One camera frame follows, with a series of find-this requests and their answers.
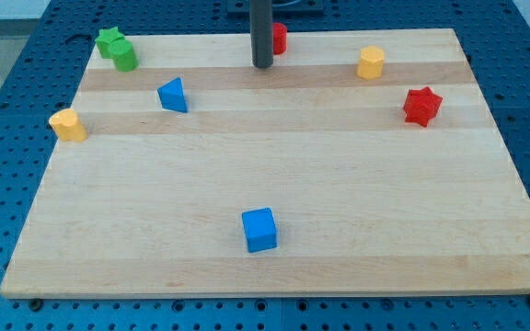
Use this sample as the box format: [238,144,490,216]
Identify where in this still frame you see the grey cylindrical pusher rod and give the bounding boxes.
[249,0,273,69]

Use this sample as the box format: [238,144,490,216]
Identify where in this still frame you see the red cylinder block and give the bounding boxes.
[272,22,288,55]

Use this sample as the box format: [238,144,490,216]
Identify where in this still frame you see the wooden board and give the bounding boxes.
[0,29,530,299]

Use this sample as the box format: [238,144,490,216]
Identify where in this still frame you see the yellow hexagon block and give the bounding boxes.
[357,46,385,80]

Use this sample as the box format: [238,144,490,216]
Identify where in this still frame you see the blue triangle block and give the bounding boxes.
[157,77,188,113]

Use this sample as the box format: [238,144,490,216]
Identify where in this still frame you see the green cylinder block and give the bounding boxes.
[109,40,138,72]

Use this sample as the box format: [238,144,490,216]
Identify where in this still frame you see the green star block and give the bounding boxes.
[95,27,124,59]

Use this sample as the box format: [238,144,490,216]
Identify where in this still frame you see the red star block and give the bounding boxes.
[403,86,443,127]

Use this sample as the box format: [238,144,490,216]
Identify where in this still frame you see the blue cube block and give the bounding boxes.
[241,208,277,253]

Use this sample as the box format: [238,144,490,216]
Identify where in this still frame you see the yellow heart block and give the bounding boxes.
[48,108,87,143]

